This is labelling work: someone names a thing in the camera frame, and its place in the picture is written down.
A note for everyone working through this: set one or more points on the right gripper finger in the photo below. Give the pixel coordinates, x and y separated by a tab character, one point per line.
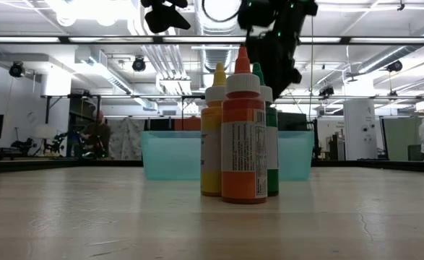
282	81

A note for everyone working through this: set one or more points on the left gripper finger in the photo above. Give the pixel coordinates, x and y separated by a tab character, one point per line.
164	20

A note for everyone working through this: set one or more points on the black background robot arm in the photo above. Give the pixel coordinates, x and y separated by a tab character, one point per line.
24	145
56	143

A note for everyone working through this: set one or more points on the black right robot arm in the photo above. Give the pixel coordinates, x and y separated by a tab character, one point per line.
298	14

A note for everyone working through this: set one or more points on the black desk monitor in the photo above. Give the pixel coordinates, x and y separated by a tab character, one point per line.
293	122

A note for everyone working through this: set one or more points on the black ceiling spotlight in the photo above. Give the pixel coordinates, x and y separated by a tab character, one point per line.
138	65
394	66
16	69
326	91

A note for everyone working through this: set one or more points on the large green colouring bottle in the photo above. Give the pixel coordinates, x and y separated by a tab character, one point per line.
273	144

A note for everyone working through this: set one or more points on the black overhead rig bar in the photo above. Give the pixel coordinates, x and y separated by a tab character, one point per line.
346	40

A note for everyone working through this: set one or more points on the large orange colouring bottle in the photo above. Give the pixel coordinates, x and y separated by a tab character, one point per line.
244	144

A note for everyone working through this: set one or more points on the large yellow colouring bottle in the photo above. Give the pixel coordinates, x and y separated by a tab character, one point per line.
211	151

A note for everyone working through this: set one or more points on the patterned grey cloth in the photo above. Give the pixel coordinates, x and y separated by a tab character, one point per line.
125	139

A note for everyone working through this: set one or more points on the grey partition screen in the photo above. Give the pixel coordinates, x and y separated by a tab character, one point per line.
399	139

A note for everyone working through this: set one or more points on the green translucent plastic bin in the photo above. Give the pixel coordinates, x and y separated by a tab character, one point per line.
172	155

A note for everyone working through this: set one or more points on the white lamp shade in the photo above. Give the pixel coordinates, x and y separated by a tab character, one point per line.
45	131

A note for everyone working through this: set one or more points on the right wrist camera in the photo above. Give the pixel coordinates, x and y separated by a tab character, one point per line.
253	14

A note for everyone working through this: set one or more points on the silver ventilation duct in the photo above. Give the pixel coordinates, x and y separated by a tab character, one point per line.
217	59

